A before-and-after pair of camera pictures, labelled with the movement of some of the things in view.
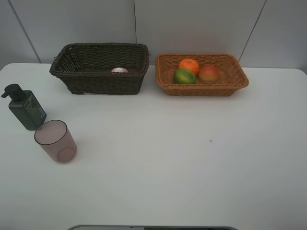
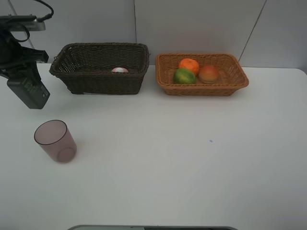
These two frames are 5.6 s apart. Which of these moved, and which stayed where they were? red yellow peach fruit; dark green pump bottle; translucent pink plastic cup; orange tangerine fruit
Moved: dark green pump bottle
Stayed: red yellow peach fruit; translucent pink plastic cup; orange tangerine fruit
